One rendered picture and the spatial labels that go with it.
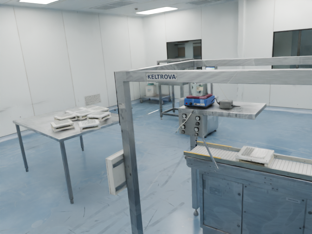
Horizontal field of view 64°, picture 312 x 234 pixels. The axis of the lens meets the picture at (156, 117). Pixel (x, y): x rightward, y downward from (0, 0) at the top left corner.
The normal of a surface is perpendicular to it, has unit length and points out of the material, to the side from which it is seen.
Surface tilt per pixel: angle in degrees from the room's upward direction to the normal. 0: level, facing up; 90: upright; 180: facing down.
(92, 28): 90
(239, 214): 90
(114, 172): 90
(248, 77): 90
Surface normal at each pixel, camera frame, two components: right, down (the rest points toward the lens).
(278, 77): -0.56, 0.25
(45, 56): 0.78, 0.11
